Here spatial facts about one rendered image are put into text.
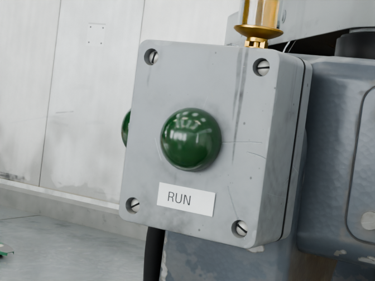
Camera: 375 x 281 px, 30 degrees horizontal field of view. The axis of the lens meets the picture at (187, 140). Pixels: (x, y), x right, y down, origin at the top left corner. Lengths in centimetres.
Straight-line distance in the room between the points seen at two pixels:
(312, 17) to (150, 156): 26
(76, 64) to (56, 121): 61
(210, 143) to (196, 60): 4
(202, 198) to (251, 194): 2
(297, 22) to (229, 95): 29
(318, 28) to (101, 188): 630
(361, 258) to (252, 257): 5
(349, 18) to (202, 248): 20
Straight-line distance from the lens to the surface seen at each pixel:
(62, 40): 718
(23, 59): 748
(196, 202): 33
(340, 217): 36
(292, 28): 61
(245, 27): 40
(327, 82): 36
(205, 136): 31
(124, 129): 36
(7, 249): 541
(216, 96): 32
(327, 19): 53
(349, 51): 48
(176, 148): 31
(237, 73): 32
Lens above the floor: 130
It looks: 3 degrees down
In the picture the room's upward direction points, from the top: 7 degrees clockwise
